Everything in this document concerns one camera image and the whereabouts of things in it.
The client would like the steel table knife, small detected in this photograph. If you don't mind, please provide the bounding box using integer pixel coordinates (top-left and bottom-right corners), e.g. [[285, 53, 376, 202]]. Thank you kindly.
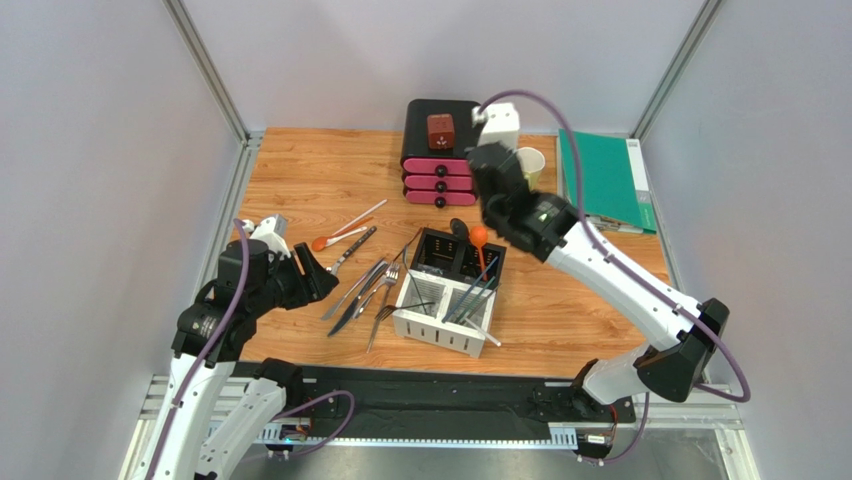
[[320, 258, 387, 321]]

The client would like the white slotted utensil caddy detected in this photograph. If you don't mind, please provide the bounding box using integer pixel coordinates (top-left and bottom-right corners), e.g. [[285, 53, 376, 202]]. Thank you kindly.
[[392, 270, 497, 359]]

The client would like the steel fork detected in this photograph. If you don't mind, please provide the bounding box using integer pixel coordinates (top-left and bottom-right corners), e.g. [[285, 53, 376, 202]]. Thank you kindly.
[[366, 262, 400, 353]]

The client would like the black plastic fork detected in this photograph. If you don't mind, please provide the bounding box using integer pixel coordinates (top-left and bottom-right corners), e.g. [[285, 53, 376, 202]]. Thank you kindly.
[[376, 302, 433, 321]]

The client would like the pale yellow mug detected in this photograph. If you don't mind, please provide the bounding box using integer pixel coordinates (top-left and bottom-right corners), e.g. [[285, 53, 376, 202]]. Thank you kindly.
[[516, 147, 546, 190]]

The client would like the orange white spoon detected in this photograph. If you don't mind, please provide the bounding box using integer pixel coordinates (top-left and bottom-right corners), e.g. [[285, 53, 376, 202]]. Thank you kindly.
[[311, 226, 367, 252]]

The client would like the black ladle spoon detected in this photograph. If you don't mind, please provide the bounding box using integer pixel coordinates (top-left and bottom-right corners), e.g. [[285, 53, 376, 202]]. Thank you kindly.
[[450, 218, 470, 242]]

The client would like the dark blue chopstick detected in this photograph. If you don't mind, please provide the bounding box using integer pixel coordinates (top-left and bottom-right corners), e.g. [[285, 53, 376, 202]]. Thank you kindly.
[[441, 257, 500, 324]]

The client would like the black utensil caddy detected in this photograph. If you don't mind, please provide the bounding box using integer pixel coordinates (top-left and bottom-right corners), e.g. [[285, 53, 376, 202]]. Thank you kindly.
[[409, 228, 507, 283]]

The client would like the white orange chopstick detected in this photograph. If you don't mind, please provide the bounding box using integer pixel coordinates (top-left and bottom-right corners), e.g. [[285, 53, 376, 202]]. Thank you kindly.
[[331, 199, 388, 236]]

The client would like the black pink drawer cabinet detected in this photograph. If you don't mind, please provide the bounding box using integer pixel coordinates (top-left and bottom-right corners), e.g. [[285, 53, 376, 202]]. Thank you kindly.
[[399, 99, 482, 208]]

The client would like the white plastic chopstick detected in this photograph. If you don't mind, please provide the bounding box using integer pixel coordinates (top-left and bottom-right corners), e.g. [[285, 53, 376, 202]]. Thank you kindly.
[[462, 318, 502, 347]]

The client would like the steel table knife, large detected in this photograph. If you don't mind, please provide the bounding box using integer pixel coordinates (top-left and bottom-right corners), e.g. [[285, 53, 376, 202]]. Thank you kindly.
[[327, 260, 389, 337]]

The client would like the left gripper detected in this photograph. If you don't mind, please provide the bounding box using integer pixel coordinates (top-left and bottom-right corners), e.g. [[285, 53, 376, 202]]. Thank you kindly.
[[250, 240, 341, 315]]

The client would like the brown cube box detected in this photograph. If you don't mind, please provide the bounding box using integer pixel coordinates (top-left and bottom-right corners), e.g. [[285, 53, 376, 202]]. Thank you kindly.
[[426, 113, 456, 150]]

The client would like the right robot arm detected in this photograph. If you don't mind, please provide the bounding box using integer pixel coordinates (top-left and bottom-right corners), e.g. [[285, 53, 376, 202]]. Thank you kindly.
[[467, 103, 729, 405]]

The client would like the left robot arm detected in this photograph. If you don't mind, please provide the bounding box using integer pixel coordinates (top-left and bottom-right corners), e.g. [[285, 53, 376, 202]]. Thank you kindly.
[[131, 214, 339, 479]]

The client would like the orange plastic spoon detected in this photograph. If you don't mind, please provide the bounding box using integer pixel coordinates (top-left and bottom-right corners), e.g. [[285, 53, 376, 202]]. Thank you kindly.
[[469, 225, 488, 279]]

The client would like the teal chopstick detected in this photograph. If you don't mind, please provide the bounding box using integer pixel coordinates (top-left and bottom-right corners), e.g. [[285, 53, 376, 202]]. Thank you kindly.
[[453, 277, 496, 324]]

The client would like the green folder binder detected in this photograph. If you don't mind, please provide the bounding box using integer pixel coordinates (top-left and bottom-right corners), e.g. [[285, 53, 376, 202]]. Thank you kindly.
[[575, 132, 657, 235]]

